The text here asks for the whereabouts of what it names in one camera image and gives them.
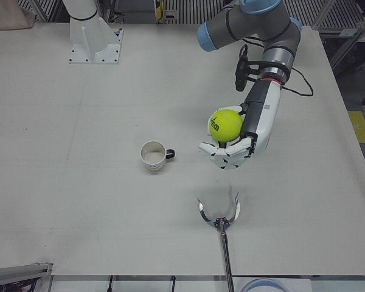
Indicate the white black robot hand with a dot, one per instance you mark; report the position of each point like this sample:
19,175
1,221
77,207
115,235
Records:
263,121

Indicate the yellow tennis ball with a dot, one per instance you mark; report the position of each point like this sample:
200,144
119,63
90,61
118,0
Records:
225,125

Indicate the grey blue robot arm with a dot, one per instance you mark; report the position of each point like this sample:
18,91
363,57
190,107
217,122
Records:
261,21

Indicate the metal claw on rod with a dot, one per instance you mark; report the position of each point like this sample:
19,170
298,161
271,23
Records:
224,243

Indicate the metal slatted grille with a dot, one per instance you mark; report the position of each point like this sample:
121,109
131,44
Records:
194,12

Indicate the yellow black box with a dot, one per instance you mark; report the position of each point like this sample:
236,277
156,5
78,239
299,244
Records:
158,10

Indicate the light blue round cap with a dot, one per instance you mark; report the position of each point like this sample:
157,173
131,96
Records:
252,283

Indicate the beige bag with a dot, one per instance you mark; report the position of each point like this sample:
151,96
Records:
6,15

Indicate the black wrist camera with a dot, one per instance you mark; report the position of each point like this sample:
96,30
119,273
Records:
241,73

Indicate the aluminium frame with label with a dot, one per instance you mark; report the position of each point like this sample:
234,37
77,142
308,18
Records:
322,28

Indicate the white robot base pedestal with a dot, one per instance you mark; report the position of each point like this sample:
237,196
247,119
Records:
79,36

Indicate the aluminium profile frame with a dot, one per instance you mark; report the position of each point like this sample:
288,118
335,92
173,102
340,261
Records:
18,270

